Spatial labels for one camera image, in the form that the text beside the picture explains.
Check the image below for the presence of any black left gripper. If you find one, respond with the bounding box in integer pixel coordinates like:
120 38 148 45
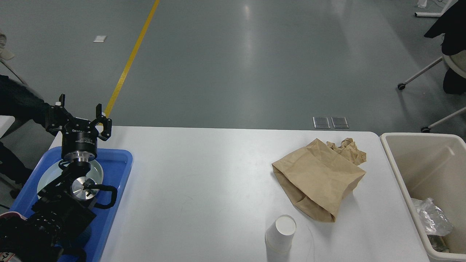
45 94 112 162

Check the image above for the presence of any mint green plate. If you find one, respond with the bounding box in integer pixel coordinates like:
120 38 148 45
37 160 104 201

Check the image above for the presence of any white paper cup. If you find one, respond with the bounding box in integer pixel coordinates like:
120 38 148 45
265 214 297 253

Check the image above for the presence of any brown paper bag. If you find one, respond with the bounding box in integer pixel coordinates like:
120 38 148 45
272 139 366 223

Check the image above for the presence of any silver foil bag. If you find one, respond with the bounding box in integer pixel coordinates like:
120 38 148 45
411 198 454 237

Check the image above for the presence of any dark teal mug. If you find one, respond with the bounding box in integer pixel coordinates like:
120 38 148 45
67 226 92 250

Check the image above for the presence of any brown paper ball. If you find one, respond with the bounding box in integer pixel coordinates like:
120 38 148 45
326 138 367 166

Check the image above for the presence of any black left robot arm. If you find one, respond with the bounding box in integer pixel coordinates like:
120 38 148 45
1 94 118 262

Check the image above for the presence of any blue plastic tray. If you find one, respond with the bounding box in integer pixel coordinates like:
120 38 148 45
7 147 133 262

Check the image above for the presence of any seated person beige sweater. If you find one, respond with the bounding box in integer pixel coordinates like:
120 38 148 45
0 75 51 186

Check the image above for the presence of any white side table corner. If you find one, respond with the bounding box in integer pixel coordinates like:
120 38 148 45
0 115 15 137

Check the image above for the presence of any pink mug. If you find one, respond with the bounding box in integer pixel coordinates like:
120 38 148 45
0 211 27 228

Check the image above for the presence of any left silver floor plate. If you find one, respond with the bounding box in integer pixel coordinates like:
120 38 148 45
312 117 331 129

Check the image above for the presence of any silver floor plate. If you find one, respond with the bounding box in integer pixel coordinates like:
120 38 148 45
312 117 331 129
331 117 349 129

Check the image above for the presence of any right silver floor plate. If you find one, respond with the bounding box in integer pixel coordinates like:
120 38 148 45
331 117 349 129

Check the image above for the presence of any beige plastic bin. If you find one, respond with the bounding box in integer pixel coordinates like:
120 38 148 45
380 133 466 262

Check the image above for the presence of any office chair with black coat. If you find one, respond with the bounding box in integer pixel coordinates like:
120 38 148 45
397 0 466 133

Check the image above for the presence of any white table leg base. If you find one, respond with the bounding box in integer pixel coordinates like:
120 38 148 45
414 0 458 18

